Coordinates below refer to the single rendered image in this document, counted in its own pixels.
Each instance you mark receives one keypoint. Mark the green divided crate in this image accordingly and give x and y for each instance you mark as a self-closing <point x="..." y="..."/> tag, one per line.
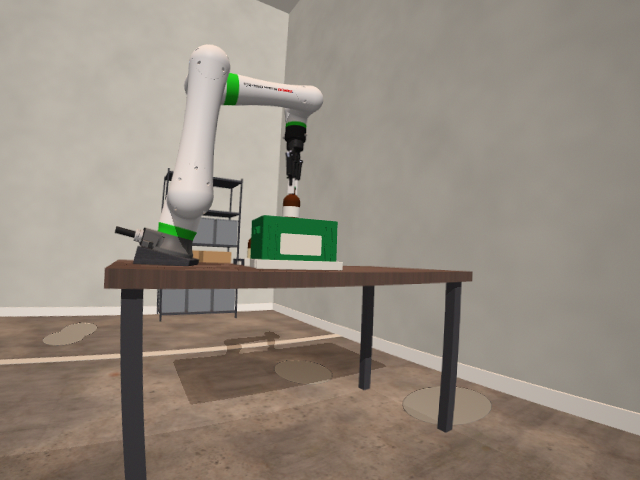
<point x="297" y="239"/>

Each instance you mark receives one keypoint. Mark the orange-brown bottle with green cap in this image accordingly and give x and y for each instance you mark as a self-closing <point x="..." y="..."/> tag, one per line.
<point x="291" y="206"/>

